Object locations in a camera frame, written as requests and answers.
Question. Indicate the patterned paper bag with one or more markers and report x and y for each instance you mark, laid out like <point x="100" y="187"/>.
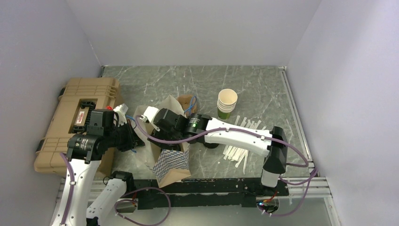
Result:
<point x="167" y="165"/>

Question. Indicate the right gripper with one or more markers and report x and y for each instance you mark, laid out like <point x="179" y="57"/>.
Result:
<point x="160" y="133"/>

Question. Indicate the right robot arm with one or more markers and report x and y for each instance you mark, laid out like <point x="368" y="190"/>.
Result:
<point x="270" y="144"/>

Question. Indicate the stack of black lids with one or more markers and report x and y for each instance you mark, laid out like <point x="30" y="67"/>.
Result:
<point x="211" y="145"/>

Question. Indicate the tan hard case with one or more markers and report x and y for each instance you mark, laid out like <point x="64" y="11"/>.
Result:
<point x="78" y="98"/>

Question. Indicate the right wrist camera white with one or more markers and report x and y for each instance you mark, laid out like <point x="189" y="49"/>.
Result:
<point x="149" y="115"/>

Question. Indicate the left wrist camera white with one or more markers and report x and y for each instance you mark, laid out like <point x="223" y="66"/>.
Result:
<point x="121" y="111"/>

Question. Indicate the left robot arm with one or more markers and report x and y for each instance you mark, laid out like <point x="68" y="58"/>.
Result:
<point x="106" y="129"/>

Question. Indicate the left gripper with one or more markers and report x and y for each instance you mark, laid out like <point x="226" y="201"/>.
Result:
<point x="131" y="142"/>

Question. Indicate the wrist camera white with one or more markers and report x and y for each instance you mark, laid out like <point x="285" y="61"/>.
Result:
<point x="149" y="115"/>
<point x="121" y="111"/>

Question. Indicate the stack of paper cups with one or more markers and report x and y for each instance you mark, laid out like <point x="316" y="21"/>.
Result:
<point x="227" y="99"/>

